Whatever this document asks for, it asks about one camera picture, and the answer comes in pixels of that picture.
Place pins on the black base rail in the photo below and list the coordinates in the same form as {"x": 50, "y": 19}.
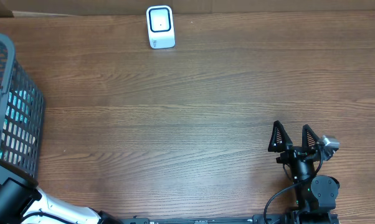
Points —
{"x": 255, "y": 219}

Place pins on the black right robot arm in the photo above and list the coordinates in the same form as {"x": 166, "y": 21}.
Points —
{"x": 315, "y": 194}

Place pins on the dark grey mesh basket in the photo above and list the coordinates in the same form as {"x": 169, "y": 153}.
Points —
{"x": 22, "y": 107}

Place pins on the white barcode scanner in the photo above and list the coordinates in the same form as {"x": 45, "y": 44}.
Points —
{"x": 160, "y": 27}

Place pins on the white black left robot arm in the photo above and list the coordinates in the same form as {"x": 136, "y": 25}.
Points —
{"x": 22, "y": 201}

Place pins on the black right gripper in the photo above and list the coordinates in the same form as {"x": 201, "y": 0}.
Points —
{"x": 298, "y": 153}

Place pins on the brown cardboard backboard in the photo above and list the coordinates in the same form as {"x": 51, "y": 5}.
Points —
{"x": 11, "y": 8}

